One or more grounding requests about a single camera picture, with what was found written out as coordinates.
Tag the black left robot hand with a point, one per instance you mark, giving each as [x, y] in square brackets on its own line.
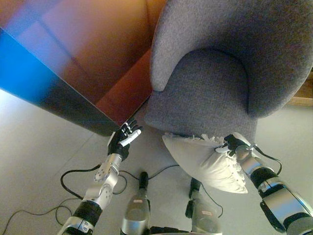
[119, 144]

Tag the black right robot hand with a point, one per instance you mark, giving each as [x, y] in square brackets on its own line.
[233, 143]

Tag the white fringed pillow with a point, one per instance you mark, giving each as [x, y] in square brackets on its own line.
[207, 161]

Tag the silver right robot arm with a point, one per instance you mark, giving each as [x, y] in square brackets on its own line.
[274, 191]

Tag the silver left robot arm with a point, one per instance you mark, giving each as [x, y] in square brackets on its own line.
[102, 186]

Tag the silver left robot leg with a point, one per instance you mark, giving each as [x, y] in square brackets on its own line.
[137, 208]

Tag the grey fabric armchair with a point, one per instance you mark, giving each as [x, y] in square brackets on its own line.
[220, 73]

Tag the wooden planter box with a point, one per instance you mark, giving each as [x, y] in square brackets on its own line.
[303, 98]

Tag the glossy colourful partition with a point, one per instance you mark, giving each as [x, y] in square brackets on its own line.
[73, 61]

